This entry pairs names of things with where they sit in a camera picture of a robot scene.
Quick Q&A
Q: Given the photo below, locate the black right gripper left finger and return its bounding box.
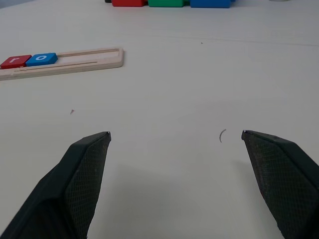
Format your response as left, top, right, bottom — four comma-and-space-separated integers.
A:
0, 131, 112, 239

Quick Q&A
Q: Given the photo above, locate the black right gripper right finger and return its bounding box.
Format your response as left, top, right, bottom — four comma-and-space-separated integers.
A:
241, 129, 319, 239

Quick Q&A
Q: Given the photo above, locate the blue letter tile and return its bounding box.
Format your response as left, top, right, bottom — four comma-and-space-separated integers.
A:
25, 52, 59, 67

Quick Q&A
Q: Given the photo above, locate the wooden letter tray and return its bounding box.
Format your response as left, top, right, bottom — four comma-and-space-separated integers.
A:
0, 47, 125, 81

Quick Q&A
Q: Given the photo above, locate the red letter tile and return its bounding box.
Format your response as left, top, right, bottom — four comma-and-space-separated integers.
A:
0, 54, 32, 70

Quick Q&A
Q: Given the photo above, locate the blue plastic bin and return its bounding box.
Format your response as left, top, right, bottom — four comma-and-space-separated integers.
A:
189, 0, 236, 9

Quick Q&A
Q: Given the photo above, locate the red plastic bin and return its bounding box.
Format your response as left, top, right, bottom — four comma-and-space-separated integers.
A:
111, 0, 149, 7

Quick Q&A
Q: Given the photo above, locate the green plastic bin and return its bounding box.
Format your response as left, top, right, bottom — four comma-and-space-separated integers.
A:
147, 0, 191, 8

